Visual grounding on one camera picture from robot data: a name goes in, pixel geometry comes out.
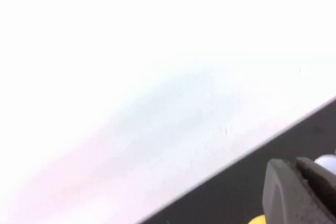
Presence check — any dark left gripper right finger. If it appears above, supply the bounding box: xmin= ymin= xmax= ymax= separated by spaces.
xmin=295 ymin=156 xmax=336 ymax=216

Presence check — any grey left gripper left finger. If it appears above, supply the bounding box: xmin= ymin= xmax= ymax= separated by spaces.
xmin=262 ymin=158 xmax=336 ymax=224

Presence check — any light blue plastic cup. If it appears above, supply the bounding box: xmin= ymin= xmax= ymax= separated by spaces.
xmin=313 ymin=149 xmax=336 ymax=176

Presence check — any yellow plastic cup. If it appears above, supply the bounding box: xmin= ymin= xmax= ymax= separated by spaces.
xmin=246 ymin=215 xmax=266 ymax=224

